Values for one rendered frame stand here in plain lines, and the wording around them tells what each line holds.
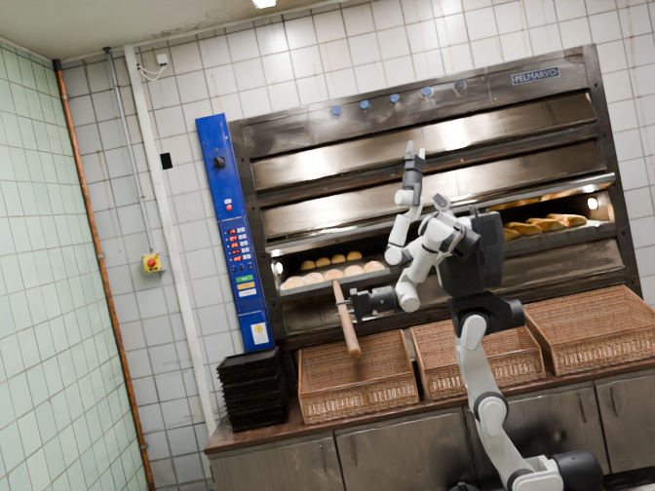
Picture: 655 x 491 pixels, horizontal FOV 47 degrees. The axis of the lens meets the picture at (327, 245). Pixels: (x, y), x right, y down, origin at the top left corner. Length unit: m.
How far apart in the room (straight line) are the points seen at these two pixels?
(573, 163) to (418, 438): 1.63
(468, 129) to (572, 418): 1.52
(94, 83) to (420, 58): 1.71
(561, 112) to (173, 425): 2.63
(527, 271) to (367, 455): 1.29
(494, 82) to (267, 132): 1.21
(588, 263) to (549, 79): 0.98
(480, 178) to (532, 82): 0.56
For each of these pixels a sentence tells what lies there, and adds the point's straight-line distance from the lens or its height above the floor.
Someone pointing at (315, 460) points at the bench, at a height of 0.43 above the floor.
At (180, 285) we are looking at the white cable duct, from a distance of 4.03.
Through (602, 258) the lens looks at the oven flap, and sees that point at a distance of 4.13.
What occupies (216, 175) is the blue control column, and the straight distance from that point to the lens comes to 3.95.
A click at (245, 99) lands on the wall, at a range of 3.99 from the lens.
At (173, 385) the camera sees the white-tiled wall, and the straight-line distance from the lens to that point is 4.15.
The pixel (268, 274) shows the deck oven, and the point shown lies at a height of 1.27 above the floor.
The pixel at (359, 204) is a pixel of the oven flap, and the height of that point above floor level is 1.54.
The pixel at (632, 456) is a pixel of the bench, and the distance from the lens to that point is 3.79.
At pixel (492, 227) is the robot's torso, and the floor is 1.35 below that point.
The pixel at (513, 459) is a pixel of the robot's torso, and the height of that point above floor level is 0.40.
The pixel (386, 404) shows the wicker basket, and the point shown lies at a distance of 3.55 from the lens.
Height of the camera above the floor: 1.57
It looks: 3 degrees down
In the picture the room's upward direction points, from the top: 12 degrees counter-clockwise
